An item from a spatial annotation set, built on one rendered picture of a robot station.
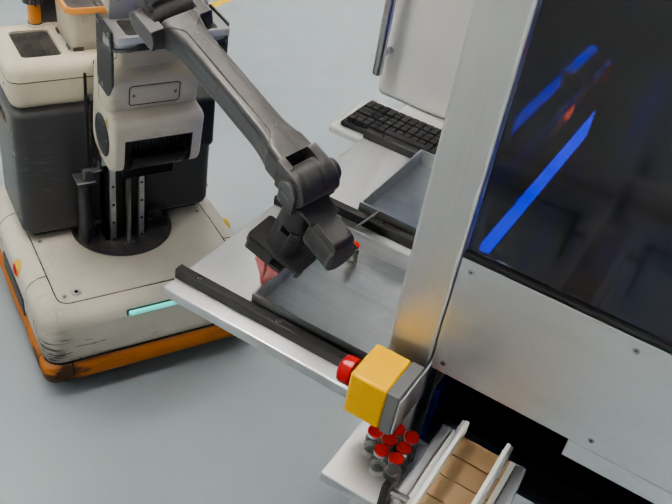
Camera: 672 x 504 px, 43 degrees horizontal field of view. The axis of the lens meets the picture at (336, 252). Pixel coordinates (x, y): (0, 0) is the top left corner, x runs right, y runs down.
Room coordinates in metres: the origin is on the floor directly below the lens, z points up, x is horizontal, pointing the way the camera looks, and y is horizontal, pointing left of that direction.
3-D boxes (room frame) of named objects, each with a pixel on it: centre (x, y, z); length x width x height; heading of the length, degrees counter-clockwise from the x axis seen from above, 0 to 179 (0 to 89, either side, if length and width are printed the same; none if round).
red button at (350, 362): (0.80, -0.05, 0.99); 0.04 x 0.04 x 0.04; 65
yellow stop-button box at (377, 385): (0.78, -0.09, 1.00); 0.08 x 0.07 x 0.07; 65
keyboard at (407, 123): (1.77, -0.16, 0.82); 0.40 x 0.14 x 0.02; 65
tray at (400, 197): (1.36, -0.24, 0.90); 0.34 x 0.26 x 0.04; 65
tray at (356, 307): (1.06, -0.09, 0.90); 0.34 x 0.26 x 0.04; 66
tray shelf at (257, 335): (1.24, -0.10, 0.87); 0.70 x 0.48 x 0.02; 155
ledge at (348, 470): (0.75, -0.12, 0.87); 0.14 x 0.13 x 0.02; 65
